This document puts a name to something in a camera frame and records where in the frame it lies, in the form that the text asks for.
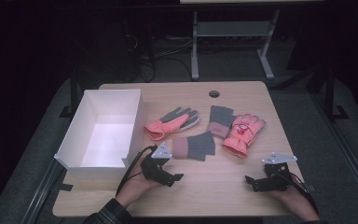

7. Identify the right hand-held gripper black cable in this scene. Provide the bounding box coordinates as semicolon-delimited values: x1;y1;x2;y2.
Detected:
279;170;320;217

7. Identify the person's right hand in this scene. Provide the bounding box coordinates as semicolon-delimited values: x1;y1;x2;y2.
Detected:
266;182;321;222

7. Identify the black upright post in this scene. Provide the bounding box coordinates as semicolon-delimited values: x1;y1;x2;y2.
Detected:
324;66;351;122
59;67;79;119

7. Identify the pink glove with red print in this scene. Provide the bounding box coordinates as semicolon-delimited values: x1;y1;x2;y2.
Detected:
221;113;267;160

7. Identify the gray metal stand frame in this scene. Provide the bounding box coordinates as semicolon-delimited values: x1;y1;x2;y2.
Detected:
190;8;281;82

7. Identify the metal floor rail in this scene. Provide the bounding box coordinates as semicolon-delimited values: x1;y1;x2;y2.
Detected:
310;91;358;217
20;158;67;224

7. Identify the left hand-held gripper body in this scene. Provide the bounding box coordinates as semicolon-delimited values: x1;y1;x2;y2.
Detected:
140;142;175;188

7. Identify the pink glove with gray palm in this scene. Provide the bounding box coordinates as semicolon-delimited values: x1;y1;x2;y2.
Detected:
145;106;200;142

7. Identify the white box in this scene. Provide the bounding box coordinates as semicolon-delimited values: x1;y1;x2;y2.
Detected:
53;89;147;180

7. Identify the left hand-held gripper black cable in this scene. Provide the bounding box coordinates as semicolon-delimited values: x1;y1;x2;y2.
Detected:
115;145;158;198

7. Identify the bundle of floor cables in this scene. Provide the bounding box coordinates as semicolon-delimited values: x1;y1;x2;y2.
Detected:
122;32;194;84

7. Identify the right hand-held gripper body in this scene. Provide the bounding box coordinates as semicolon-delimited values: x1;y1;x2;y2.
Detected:
254;151;298;193

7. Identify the person's left hand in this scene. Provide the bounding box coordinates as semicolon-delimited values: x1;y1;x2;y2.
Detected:
115;158;163;209

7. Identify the hand-held gripper black cable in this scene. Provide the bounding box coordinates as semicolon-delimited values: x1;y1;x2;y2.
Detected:
115;145;158;198
279;170;320;217

